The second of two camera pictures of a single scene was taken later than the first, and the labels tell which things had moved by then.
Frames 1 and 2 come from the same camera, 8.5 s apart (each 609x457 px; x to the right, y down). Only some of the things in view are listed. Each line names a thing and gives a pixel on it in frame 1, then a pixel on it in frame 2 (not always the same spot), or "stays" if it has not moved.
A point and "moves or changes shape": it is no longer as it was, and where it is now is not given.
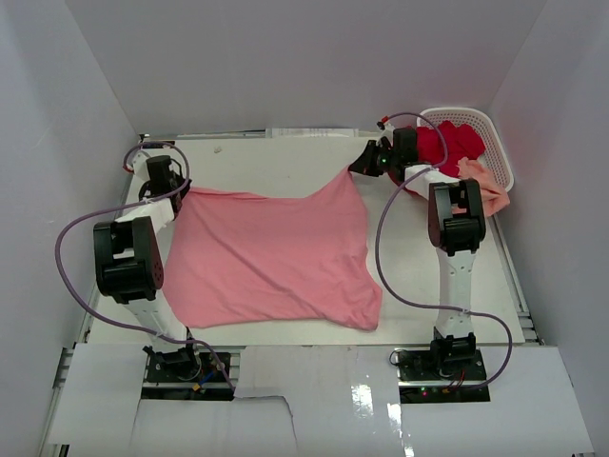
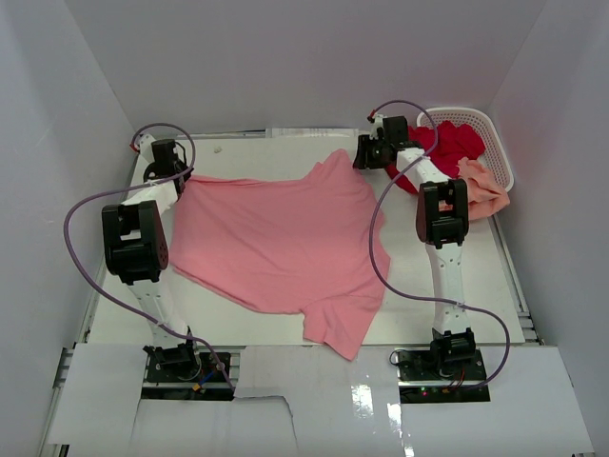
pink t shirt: [239, 259] moves or changes shape
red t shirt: [463, 144] stays
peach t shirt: [494, 196] stays
